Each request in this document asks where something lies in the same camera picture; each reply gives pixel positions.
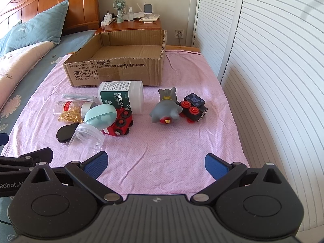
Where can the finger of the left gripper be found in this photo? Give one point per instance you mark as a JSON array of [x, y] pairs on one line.
[[33, 154]]

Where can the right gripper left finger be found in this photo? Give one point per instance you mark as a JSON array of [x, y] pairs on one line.
[[85, 175]]

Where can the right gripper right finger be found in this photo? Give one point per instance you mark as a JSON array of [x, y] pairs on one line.
[[227, 177]]

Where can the black oval case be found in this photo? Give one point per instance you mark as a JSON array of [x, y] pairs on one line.
[[65, 133]]

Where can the clear plastic jar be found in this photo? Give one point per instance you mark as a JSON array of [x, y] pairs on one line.
[[85, 142]]

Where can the fish oil capsule bottle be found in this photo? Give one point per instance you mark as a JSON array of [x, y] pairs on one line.
[[72, 110]]

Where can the teal egg-shaped case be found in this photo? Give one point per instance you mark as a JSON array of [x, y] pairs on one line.
[[102, 116]]

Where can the red toy fire truck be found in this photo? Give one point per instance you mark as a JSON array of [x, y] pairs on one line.
[[122, 124]]

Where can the clear pen refill box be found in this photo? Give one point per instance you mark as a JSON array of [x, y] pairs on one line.
[[80, 97]]

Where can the black toy train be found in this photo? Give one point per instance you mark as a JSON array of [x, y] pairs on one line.
[[193, 108]]

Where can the grey elephant toy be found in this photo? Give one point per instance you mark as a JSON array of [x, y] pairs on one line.
[[168, 110]]

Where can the white medical bottle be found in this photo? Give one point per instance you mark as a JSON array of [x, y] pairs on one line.
[[122, 94]]

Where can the pink cloth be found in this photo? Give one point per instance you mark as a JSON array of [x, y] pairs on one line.
[[152, 158]]

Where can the blue bed sheet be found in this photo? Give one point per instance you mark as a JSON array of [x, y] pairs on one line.
[[29, 84]]

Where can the brown cardboard box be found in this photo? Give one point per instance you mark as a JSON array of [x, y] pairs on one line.
[[129, 55]]

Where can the blue pillow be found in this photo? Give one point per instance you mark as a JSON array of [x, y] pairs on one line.
[[46, 26]]

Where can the white louvered closet door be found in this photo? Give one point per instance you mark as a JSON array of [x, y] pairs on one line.
[[268, 57]]

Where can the white power strip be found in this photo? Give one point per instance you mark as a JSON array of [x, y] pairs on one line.
[[108, 19]]

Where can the wooden nightstand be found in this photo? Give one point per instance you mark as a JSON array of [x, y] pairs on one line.
[[130, 25]]

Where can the wooden headboard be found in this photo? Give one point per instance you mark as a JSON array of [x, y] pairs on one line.
[[82, 15]]

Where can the white remote control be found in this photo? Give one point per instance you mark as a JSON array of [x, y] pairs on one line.
[[149, 20]]

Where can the small spray bottle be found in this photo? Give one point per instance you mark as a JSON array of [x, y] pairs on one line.
[[130, 14]]

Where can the white router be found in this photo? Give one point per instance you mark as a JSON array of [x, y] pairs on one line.
[[139, 14]]

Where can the green desk fan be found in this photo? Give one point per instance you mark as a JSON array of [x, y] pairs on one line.
[[119, 5]]

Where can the white smart display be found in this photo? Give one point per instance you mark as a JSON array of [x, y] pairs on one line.
[[148, 10]]

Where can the wall power outlet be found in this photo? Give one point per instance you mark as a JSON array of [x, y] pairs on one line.
[[179, 34]]

